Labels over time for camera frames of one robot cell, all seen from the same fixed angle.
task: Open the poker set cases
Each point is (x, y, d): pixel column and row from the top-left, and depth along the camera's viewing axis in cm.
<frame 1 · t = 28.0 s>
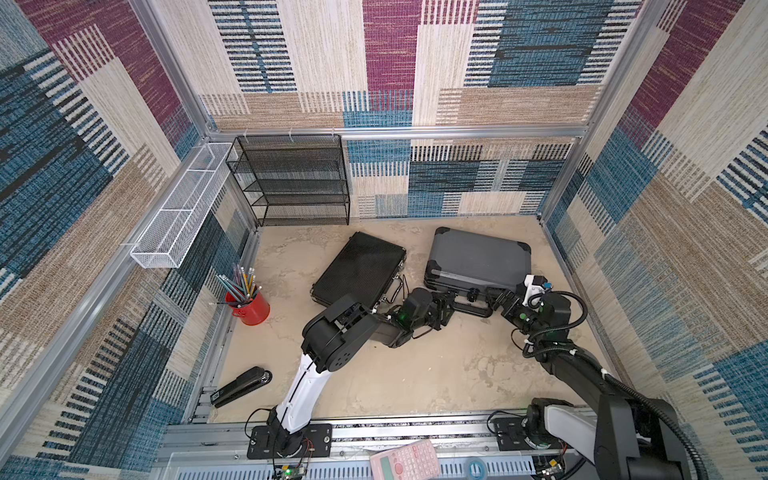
left hand: (462, 300, 91), fingers open
right hand: (495, 298, 88), fingers open
grey poker set case: (470, 265, 96), point 11 cm above the table
red pencil cup: (252, 312, 96), point 2 cm above the table
black stapler: (252, 379, 81), point 4 cm above the table
bundle of coloured pencils: (241, 289, 91), point 12 cm above the table

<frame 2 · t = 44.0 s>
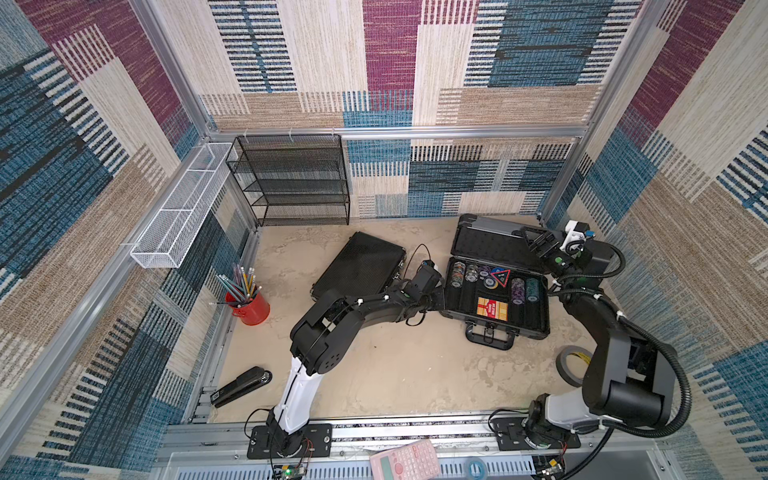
left hand: (450, 303, 93), fingers closed
right hand: (528, 240, 86), fingers open
red playing card box: (492, 308, 96), point 3 cm above the table
triangular dealer button: (502, 277, 101), point 4 cm above the table
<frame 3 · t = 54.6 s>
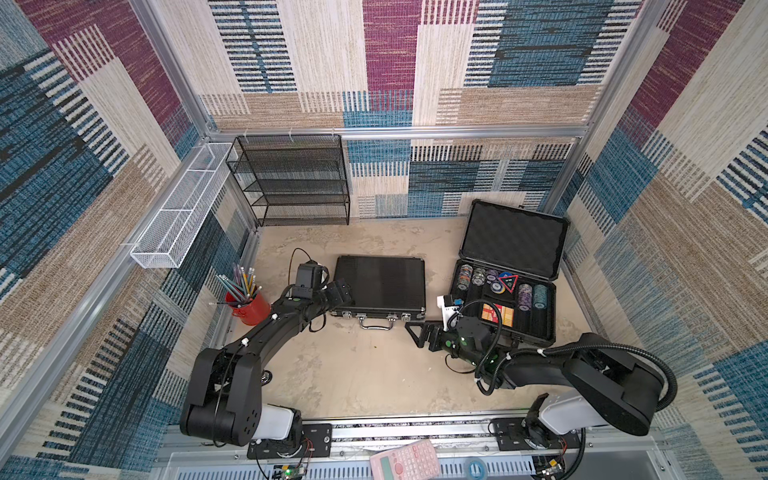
left hand: (344, 292, 91), fingers open
right hand: (418, 327, 86), fingers open
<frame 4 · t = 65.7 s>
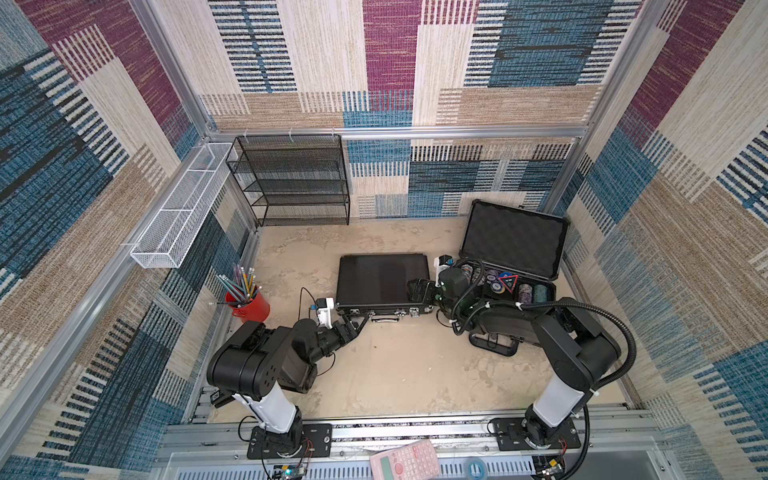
left hand: (365, 322, 87), fingers open
right hand: (422, 290, 95), fingers open
